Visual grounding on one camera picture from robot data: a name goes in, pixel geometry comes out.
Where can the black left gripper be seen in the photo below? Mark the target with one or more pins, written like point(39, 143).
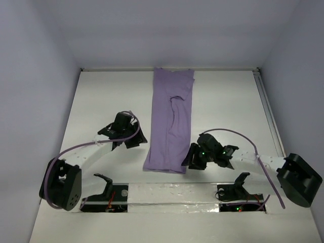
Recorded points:
point(137, 139)

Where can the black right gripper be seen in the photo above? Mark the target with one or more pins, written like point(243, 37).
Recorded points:
point(196, 155)

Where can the purple t shirt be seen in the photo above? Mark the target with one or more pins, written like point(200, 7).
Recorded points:
point(170, 121)

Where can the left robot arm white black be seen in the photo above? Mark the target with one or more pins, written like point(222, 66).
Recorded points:
point(65, 186)

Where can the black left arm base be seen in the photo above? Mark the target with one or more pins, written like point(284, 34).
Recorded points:
point(115, 202)

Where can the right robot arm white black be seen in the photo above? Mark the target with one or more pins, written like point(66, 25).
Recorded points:
point(298, 180)

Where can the aluminium rail right side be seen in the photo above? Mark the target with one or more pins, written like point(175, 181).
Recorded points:
point(269, 115)

